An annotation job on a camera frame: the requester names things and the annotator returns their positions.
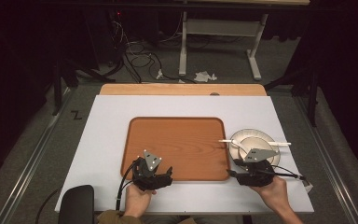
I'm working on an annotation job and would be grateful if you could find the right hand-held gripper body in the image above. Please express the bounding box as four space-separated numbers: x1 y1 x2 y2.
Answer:
238 148 280 188

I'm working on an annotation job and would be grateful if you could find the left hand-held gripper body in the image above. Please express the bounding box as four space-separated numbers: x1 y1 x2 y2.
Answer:
131 149 169 191

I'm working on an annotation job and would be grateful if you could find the white spoon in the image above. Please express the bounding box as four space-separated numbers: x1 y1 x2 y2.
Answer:
218 138 250 154

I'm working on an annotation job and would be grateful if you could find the large white plate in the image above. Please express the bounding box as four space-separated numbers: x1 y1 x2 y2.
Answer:
228 128 282 172

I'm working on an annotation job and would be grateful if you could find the small white bowl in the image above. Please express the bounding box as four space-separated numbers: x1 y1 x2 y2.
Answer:
238 136 276 166

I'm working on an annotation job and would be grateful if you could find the person's left hand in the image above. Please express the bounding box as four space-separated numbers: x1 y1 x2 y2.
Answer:
123 182 158 218

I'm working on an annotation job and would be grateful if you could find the person's right hand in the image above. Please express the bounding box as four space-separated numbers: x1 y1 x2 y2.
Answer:
249 175 291 214

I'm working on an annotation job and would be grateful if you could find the wooden tray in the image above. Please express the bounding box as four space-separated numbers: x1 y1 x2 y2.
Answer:
119 116 231 182

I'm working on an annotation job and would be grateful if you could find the white board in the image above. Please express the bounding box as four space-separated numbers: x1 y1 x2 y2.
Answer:
54 94 315 215

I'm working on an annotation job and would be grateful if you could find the black chair back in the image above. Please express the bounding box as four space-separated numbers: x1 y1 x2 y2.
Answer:
57 184 95 224

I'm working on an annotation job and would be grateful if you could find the crumpled white paper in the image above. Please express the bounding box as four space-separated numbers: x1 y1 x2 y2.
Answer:
193 70 218 84

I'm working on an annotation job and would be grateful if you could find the black metal stand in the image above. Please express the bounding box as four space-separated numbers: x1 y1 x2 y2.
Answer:
51 52 117 117
263 66 321 128

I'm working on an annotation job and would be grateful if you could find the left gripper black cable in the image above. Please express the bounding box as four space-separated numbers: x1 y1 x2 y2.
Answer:
115 159 140 211

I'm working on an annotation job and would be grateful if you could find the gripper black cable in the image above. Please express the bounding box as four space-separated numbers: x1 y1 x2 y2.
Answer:
255 163 308 183
115 159 140 211

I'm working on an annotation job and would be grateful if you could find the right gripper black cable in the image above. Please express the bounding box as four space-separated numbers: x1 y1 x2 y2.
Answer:
255 163 308 183

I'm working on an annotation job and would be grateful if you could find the white cable tag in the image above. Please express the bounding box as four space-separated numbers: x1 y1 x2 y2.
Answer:
301 179 314 194

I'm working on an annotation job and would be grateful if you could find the metal floor rail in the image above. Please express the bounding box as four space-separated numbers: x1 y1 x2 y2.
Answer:
294 95 358 224
0 88 73 224

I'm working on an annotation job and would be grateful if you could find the tangle of floor cables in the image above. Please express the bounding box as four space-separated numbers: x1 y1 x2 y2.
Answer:
111 12 198 85

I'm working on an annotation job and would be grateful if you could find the white desk frame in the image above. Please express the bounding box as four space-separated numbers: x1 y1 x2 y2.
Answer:
178 10 269 82

